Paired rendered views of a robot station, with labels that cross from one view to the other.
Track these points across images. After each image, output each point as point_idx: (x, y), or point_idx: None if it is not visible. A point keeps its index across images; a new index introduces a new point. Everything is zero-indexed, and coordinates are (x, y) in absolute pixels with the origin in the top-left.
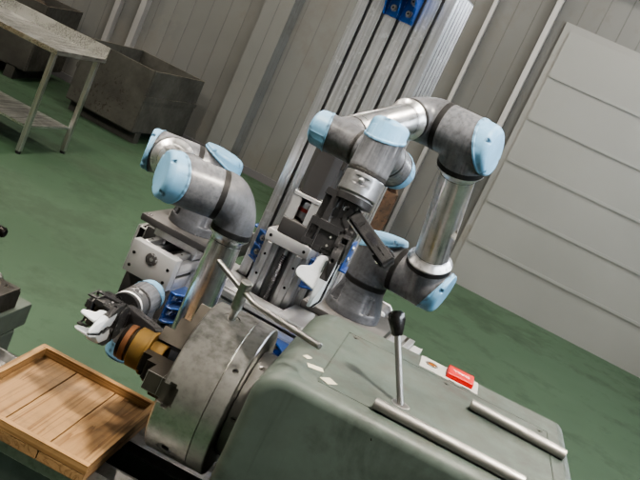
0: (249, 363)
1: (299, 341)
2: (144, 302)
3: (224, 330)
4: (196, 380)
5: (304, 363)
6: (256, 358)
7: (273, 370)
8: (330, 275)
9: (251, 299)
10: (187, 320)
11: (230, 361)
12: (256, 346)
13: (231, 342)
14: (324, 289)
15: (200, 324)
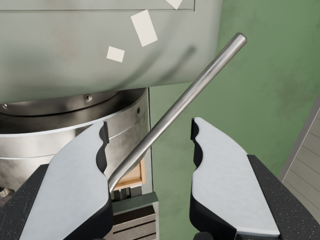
0: (129, 109)
1: (24, 92)
2: None
3: (115, 159)
4: (147, 125)
5: (150, 49)
6: (101, 110)
7: (192, 75)
8: (260, 169)
9: (115, 186)
10: None
11: (135, 123)
12: (107, 123)
13: (121, 142)
14: (205, 137)
15: (124, 175)
